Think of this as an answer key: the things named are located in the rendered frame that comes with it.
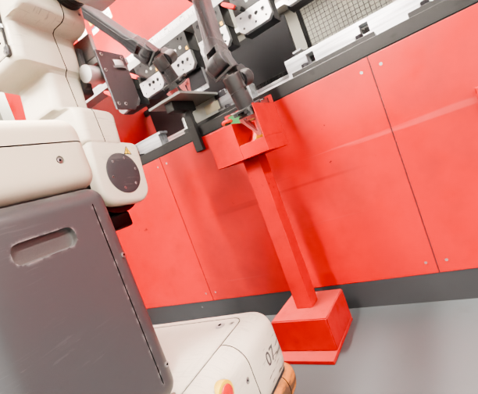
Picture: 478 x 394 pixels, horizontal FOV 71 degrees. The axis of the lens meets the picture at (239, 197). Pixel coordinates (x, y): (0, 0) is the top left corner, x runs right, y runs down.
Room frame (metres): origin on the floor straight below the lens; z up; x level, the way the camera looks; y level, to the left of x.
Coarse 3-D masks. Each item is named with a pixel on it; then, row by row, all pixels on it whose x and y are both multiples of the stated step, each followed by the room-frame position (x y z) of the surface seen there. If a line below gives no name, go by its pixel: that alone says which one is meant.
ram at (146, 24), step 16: (128, 0) 1.64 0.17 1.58; (144, 0) 1.59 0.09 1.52; (160, 0) 1.55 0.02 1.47; (176, 0) 1.51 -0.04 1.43; (224, 0) 1.40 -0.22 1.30; (128, 16) 1.66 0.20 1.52; (144, 16) 1.61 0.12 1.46; (160, 16) 1.57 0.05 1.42; (176, 16) 1.52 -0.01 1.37; (192, 16) 1.48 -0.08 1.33; (144, 32) 1.63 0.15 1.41; (176, 32) 1.54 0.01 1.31; (192, 32) 1.57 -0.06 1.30; (112, 48) 1.76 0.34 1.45; (128, 64) 1.72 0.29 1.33; (96, 96) 1.90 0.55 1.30
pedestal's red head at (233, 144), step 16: (256, 112) 1.02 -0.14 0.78; (272, 112) 1.11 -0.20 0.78; (224, 128) 1.08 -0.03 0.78; (240, 128) 1.11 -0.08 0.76; (272, 128) 1.08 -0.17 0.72; (224, 144) 1.09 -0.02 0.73; (240, 144) 1.08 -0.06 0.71; (256, 144) 1.03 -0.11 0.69; (272, 144) 1.04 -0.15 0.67; (224, 160) 1.11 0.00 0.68; (240, 160) 1.08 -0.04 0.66
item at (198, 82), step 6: (192, 72) 1.57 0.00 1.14; (198, 72) 1.55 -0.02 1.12; (204, 72) 1.55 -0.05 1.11; (186, 78) 1.60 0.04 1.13; (192, 78) 1.58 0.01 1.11; (198, 78) 1.56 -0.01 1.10; (204, 78) 1.54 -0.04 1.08; (192, 84) 1.58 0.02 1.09; (198, 84) 1.57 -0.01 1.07; (204, 84) 1.56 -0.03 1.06; (192, 90) 1.59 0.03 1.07; (198, 90) 1.58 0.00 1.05
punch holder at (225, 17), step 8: (216, 8) 1.41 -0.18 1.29; (224, 8) 1.45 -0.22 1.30; (216, 16) 1.42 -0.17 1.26; (224, 16) 1.42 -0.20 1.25; (192, 24) 1.49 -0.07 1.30; (224, 24) 1.41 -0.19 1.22; (232, 24) 1.46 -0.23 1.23; (200, 32) 1.47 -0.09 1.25; (224, 32) 1.41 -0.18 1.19; (232, 32) 1.45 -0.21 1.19; (200, 40) 1.48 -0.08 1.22; (224, 40) 1.42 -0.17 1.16; (232, 40) 1.42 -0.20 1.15; (200, 48) 1.49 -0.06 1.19; (232, 48) 1.47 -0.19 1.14
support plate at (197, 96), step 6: (174, 96) 1.32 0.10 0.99; (180, 96) 1.34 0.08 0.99; (186, 96) 1.37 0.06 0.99; (192, 96) 1.40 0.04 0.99; (198, 96) 1.44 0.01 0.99; (204, 96) 1.47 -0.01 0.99; (210, 96) 1.51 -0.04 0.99; (162, 102) 1.35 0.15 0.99; (198, 102) 1.54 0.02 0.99; (156, 108) 1.38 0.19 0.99; (162, 108) 1.41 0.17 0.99
